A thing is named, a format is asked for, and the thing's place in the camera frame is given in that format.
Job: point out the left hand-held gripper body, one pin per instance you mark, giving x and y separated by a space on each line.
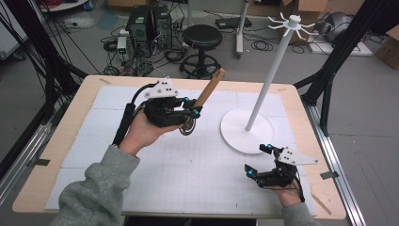
163 111

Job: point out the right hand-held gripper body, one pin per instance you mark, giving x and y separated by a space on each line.
280 177

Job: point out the person's right hand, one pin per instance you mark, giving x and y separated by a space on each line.
290 196

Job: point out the person's left hand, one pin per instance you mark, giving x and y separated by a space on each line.
141 135

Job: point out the white hook rack stand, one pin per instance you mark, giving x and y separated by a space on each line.
244 138

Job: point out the black tape piece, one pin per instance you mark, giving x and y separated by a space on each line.
42 162
329 175

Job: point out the long brown tape piece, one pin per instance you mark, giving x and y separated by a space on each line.
321 204

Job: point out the white grid mat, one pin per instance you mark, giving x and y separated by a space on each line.
194 179

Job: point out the black round stool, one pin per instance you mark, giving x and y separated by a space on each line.
202 36

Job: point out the white device with green light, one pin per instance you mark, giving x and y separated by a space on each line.
122 47

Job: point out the black computer tower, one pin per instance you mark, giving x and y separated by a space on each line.
163 26
139 28

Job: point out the white metal stand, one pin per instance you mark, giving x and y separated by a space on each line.
241 31

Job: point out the black flat box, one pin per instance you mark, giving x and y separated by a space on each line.
232 22

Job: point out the white flat board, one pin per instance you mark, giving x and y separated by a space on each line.
326 48

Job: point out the grey rounded device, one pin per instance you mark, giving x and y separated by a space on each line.
337 25

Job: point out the white round table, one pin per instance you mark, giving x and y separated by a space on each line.
62 5

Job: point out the closed cardboard box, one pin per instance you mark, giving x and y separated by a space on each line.
389 50

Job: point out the aluminium rail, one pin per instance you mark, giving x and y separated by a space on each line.
338 175
22 158

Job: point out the black metal frame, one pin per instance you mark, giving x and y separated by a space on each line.
345 40
47 53

